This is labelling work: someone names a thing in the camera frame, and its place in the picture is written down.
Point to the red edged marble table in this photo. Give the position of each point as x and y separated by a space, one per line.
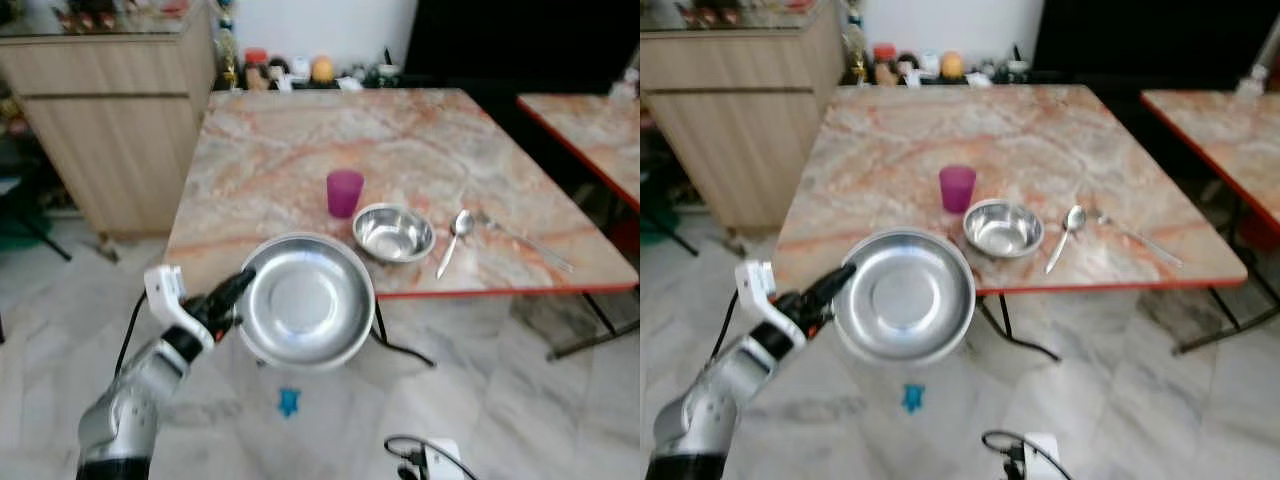
592 125
1222 140

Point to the golden trophy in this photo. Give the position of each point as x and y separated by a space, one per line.
228 50
856 48

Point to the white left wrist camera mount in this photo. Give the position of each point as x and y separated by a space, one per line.
166 290
756 285

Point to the steel fork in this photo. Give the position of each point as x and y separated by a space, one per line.
1136 238
522 241

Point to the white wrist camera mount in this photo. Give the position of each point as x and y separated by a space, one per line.
1041 458
441 463
166 290
756 285

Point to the large black screen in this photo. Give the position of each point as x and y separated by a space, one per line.
1150 40
520 40

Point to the orange round bottle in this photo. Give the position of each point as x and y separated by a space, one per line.
321 69
951 65

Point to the purple plastic cup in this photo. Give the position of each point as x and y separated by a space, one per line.
344 193
957 188

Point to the red lidded jar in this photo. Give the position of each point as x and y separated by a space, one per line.
256 68
884 63

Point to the light wooden cabinet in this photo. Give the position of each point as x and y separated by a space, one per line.
110 130
740 130

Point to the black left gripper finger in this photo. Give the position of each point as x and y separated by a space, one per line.
832 281
236 285

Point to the steel spoon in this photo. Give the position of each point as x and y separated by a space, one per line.
1068 233
455 238

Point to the round steel plate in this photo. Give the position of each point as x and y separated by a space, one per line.
905 298
305 300

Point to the blue floor marker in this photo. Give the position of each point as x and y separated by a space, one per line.
912 398
288 402

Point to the marble pattern folding table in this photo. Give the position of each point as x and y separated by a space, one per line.
400 140
1000 135

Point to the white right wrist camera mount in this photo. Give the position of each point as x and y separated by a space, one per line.
1041 458
441 463

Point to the small steel bowl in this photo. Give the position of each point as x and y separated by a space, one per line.
393 232
1003 228

